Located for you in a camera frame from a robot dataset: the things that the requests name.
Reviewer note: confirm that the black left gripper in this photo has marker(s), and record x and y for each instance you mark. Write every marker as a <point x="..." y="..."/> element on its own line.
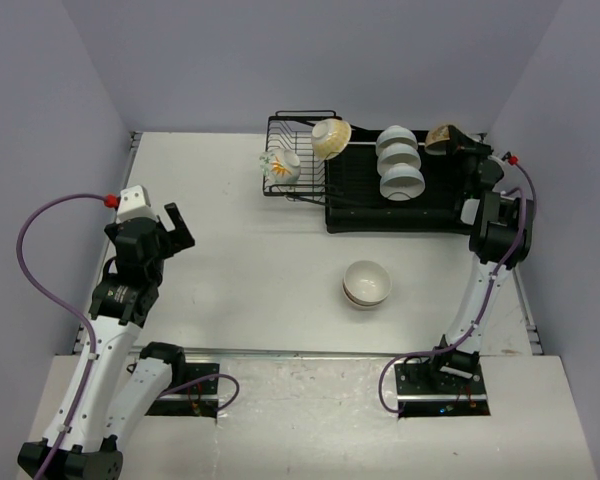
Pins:
<point x="179" y="227"/>

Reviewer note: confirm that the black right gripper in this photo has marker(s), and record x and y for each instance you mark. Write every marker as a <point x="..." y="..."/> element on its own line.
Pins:
<point x="468" y="148"/>

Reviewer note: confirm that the beige floral bowl back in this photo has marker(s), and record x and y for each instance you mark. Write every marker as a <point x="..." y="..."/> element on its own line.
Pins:
<point x="437" y="141"/>

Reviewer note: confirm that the beige floral bowl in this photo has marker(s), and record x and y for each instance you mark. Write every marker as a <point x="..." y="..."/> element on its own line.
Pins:
<point x="437" y="141"/>
<point x="358" y="303"/>
<point x="368" y="280"/>

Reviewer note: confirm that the beige floral bowl front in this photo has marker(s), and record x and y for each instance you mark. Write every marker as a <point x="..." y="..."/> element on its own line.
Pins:
<point x="358" y="303"/>

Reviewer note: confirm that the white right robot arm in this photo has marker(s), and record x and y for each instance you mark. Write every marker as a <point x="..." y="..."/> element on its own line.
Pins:
<point x="500" y="238"/>

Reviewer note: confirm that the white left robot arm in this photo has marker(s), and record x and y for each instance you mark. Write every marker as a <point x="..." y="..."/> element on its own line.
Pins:
<point x="94" y="422"/>

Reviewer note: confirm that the black dish drying tray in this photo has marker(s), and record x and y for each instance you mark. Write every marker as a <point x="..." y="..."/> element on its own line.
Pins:
<point x="425" y="196"/>

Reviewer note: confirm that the white bowl back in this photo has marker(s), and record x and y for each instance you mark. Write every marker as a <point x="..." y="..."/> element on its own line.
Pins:
<point x="395" y="134"/>

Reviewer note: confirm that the white bowl middle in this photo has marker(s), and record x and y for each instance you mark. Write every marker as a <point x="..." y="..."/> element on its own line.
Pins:
<point x="397" y="153"/>

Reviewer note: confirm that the white bowl front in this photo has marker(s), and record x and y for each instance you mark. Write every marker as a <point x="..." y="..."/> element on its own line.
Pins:
<point x="402" y="182"/>

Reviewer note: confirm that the white green floral bowl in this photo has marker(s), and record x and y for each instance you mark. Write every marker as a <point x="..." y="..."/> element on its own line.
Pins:
<point x="280" y="166"/>

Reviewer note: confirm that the yellow patterned bowl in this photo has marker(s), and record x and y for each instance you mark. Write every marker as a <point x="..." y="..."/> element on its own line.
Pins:
<point x="329" y="137"/>

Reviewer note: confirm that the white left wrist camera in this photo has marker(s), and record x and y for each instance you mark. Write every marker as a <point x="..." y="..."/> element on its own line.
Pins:
<point x="135" y="203"/>

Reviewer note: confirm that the black wire dish rack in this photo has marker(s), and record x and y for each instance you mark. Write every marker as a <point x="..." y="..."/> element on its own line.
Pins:
<point x="348" y="180"/>

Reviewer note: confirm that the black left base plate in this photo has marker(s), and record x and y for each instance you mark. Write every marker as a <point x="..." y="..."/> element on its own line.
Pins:
<point x="199" y="401"/>

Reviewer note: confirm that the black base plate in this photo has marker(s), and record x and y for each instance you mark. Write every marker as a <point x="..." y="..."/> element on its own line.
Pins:
<point x="422" y="393"/>
<point x="199" y="401"/>

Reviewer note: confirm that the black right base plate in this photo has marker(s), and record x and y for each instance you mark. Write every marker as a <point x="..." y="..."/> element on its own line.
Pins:
<point x="422" y="393"/>

